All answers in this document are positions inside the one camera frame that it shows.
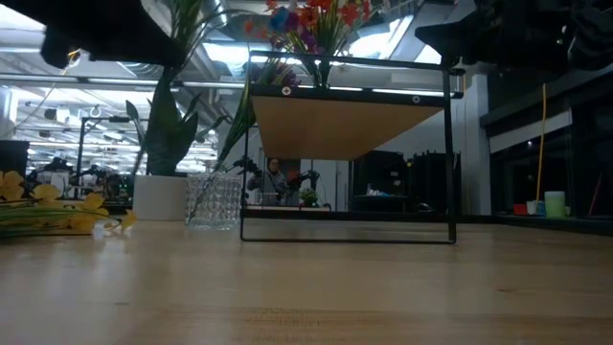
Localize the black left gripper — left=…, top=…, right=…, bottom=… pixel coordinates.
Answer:
left=40, top=0, right=188, bottom=69

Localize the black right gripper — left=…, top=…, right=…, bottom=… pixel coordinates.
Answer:
left=414, top=0, right=574, bottom=71

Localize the red flower bunch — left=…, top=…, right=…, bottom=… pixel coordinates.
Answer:
left=334, top=0, right=375, bottom=29

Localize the blue flower bunch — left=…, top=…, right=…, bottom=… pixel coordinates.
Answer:
left=267, top=5, right=320, bottom=54

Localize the green glass vase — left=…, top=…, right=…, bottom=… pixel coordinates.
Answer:
left=313, top=57, right=334, bottom=89

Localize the orange flower bunch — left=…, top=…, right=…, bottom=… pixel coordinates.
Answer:
left=243, top=0, right=384, bottom=63

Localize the clear crystal glass vase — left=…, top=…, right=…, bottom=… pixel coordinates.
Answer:
left=185, top=165, right=243, bottom=230

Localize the green plant in white pot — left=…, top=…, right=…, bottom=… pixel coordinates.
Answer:
left=125, top=66, right=229, bottom=221

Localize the person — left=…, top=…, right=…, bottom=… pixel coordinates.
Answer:
left=248, top=157, right=291, bottom=207

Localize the light green cup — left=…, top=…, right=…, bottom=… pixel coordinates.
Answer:
left=544, top=190, right=567, bottom=219

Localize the small green potted plant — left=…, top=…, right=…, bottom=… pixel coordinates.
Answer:
left=299, top=187, right=321, bottom=208

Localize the black metal stand frame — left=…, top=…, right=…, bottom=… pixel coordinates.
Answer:
left=76, top=116, right=133, bottom=200

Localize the hanging yellow cord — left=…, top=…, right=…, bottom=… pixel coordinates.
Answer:
left=534, top=83, right=548, bottom=202

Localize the wooden shelf with black frame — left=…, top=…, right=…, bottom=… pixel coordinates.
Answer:
left=238, top=49, right=465, bottom=245

